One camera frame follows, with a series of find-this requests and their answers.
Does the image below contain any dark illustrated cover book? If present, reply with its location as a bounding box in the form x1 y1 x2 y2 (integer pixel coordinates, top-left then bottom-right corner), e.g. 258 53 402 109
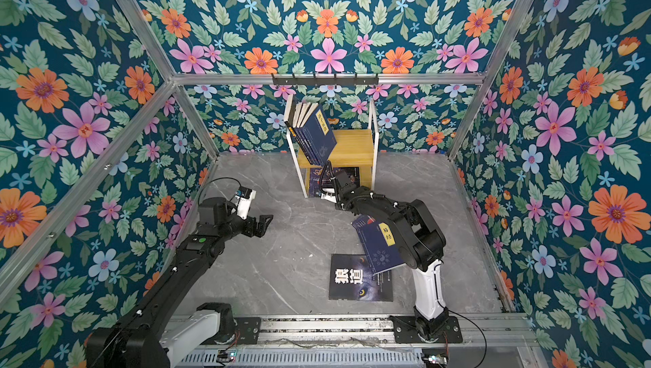
306 167 360 198

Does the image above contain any navy book yellow label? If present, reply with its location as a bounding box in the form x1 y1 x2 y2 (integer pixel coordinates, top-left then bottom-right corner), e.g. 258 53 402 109
293 103 310 160

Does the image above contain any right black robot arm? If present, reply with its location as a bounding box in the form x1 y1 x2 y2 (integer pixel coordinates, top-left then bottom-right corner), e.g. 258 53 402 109
327 171 449 342

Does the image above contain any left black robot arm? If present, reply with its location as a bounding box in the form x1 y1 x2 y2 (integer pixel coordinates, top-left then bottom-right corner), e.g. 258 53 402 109
86 198 274 367

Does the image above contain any purple book under right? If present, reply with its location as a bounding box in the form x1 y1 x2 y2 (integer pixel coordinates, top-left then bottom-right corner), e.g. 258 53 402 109
351 215 376 230

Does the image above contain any black wolf cover book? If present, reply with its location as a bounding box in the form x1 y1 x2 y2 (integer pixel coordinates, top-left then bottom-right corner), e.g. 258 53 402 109
328 254 393 302

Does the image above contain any black book on shelf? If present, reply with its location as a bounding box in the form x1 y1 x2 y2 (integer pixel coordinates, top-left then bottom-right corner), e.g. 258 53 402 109
283 95 297 138

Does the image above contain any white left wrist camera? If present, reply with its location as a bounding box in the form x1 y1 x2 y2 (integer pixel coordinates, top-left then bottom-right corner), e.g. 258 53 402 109
235 187 256 220

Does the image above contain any wooden shelf white frame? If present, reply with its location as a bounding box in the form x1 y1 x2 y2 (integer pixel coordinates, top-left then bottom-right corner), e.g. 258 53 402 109
286 101 380 198

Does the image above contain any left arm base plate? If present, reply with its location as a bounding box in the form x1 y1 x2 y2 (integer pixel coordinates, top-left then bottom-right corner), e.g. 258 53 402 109
207 317 262 346

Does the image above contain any black hook rail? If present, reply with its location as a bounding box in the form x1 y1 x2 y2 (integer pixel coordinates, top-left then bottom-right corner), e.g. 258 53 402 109
271 74 380 86

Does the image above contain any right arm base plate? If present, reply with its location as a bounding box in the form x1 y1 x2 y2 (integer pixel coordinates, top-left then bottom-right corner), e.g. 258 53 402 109
389 315 463 345

